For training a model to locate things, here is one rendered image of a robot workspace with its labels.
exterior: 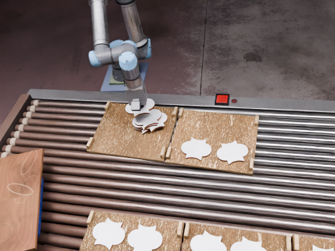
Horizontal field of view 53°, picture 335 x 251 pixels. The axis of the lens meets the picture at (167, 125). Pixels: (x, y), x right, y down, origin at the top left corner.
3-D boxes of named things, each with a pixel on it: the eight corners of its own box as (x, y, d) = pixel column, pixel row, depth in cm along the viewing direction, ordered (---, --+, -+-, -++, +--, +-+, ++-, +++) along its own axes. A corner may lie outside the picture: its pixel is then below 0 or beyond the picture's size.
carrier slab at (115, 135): (110, 104, 196) (109, 102, 195) (179, 110, 186) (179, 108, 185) (86, 152, 174) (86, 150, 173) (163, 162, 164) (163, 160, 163)
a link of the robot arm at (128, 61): (135, 48, 148) (135, 60, 143) (140, 67, 157) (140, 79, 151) (117, 51, 149) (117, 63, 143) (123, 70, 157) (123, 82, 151)
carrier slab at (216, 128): (181, 110, 185) (181, 108, 184) (258, 118, 175) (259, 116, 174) (165, 163, 164) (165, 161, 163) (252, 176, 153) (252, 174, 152)
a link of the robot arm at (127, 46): (111, 41, 158) (110, 56, 150) (135, 37, 157) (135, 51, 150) (115, 55, 164) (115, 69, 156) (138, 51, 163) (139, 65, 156)
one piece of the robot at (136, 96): (119, 91, 151) (127, 116, 163) (139, 91, 149) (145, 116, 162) (123, 74, 158) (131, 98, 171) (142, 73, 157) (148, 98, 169)
